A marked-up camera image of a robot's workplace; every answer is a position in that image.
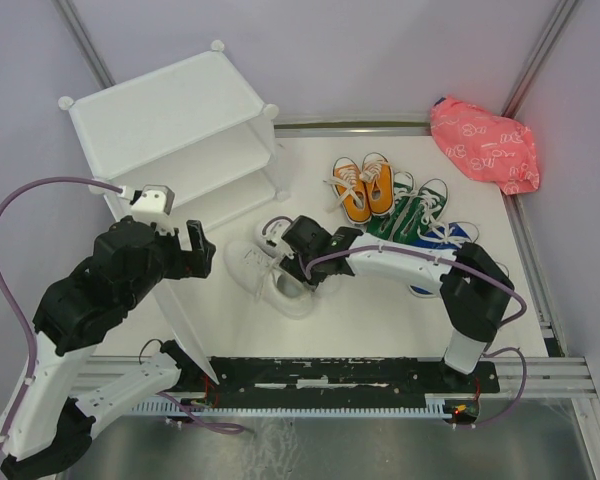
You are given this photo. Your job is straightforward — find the orange canvas sneaker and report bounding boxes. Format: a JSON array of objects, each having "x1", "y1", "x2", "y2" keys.
[
  {"x1": 324, "y1": 157, "x2": 371, "y2": 226},
  {"x1": 360, "y1": 152, "x2": 394, "y2": 217}
]

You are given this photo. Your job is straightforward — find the white plastic shoe cabinet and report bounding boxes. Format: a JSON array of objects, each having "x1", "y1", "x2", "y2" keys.
[{"x1": 57, "y1": 40, "x2": 289, "y2": 386}]

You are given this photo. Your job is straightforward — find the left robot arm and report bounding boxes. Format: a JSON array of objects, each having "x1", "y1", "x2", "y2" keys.
[{"x1": 0, "y1": 216, "x2": 216, "y2": 479}]

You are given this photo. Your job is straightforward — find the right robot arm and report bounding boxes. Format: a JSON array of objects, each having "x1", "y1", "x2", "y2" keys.
[{"x1": 278, "y1": 215, "x2": 526, "y2": 391}]

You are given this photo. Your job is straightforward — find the green canvas sneaker left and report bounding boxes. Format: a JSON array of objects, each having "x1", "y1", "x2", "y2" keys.
[{"x1": 366, "y1": 171, "x2": 415, "y2": 240}]

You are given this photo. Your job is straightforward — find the green canvas sneaker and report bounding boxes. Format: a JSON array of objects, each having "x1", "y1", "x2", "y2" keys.
[
  {"x1": 392, "y1": 178, "x2": 449, "y2": 245},
  {"x1": 366, "y1": 171, "x2": 415, "y2": 240}
]

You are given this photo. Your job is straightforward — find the blue canvas sneaker lower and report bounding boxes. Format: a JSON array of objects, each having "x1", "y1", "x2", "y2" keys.
[{"x1": 408, "y1": 285, "x2": 440, "y2": 299}]

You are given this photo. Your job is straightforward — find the blue canvas sneaker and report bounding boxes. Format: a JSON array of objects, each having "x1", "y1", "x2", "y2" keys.
[
  {"x1": 408, "y1": 285, "x2": 440, "y2": 299},
  {"x1": 414, "y1": 221, "x2": 480, "y2": 250}
]

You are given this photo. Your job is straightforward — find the green canvas sneaker right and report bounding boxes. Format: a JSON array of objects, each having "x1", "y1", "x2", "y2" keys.
[{"x1": 392, "y1": 178, "x2": 449, "y2": 245}]

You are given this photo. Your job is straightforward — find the blue canvas sneaker upper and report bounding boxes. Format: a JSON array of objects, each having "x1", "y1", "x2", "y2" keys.
[{"x1": 414, "y1": 221, "x2": 480, "y2": 250}]

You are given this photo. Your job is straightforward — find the pink patterned plastic bag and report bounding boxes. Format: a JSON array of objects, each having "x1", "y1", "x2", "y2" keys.
[{"x1": 430, "y1": 96, "x2": 541, "y2": 195}]

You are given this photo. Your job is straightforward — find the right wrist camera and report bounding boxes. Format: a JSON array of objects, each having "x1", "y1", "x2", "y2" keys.
[{"x1": 256, "y1": 216, "x2": 294, "y2": 258}]

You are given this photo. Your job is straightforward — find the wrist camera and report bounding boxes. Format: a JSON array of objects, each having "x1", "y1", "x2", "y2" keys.
[
  {"x1": 117, "y1": 185, "x2": 175, "y2": 218},
  {"x1": 256, "y1": 216, "x2": 294, "y2": 258}
]

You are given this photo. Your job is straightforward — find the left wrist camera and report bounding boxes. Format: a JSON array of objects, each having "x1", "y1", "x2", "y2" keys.
[{"x1": 117, "y1": 185, "x2": 175, "y2": 218}]

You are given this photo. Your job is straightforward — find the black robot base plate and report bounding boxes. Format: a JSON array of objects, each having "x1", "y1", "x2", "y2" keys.
[{"x1": 185, "y1": 357, "x2": 500, "y2": 408}]

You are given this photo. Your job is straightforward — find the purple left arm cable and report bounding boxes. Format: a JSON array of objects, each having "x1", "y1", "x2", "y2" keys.
[{"x1": 0, "y1": 176, "x2": 124, "y2": 474}]

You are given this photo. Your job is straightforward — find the white slotted cable duct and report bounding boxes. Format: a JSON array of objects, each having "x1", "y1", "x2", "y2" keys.
[{"x1": 128, "y1": 397, "x2": 451, "y2": 420}]

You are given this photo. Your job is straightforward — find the aluminium frame rails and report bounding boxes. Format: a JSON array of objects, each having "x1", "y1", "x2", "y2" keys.
[{"x1": 71, "y1": 355, "x2": 598, "y2": 400}]

